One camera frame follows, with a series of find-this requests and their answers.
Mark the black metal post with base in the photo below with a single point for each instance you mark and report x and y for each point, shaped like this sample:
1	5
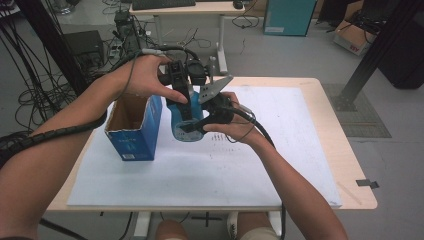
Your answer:
376	53

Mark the large dark object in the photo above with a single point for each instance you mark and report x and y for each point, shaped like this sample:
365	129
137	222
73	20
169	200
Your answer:
405	56

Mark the person's right hand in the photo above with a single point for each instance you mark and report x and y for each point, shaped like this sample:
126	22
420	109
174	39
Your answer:
241	128

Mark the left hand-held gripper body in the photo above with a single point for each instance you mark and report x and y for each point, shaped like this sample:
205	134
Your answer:
196	71

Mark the teal cabinet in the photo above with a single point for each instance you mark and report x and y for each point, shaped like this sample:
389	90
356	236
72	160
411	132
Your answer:
288	16

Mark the black computer mouse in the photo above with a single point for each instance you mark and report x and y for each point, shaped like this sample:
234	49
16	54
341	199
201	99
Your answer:
237	4

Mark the person's left knee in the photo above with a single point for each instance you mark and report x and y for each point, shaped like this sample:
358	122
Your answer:
171	231

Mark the person's right knee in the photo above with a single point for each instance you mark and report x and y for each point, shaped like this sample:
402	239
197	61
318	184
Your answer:
258	225

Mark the white desk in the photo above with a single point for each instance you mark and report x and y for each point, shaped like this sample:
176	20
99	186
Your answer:
186	8

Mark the black keyboard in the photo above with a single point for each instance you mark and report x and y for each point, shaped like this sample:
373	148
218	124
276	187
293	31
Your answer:
163	4

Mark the white table mat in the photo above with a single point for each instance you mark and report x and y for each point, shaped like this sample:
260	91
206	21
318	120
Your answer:
206	176

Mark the black tape piece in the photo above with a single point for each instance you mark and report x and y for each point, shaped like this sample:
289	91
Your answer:
366	183

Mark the dark floor mat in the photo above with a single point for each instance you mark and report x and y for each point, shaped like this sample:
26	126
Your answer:
366	123

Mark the black computer tower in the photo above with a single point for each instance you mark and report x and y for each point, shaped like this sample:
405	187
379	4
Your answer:
128	33

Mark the blue bottle with white cap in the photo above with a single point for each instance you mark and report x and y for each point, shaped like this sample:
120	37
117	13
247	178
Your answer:
175	116

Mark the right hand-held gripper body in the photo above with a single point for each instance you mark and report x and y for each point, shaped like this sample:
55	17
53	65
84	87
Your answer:
218	110

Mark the black box case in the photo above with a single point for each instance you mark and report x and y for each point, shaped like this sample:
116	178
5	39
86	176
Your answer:
83	45

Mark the person's left hand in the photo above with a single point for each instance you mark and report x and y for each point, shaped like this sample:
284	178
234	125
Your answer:
143	78

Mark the person's knee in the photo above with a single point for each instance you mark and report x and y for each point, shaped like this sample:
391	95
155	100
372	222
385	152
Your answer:
171	231
258	225

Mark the brown cardboard box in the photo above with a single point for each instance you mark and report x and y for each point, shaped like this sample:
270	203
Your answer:
351	38

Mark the white table leg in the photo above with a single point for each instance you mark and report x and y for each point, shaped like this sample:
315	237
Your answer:
275	223
142	226

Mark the blue cardboard box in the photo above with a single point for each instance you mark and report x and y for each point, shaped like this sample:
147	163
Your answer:
136	136

